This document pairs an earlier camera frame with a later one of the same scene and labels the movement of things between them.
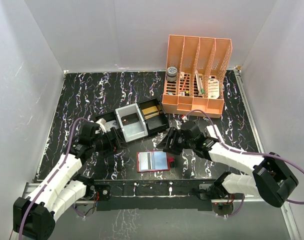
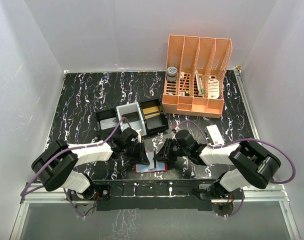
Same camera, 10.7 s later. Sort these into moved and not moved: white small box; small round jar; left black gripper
Moved: left black gripper
Not moved: small round jar; white small box
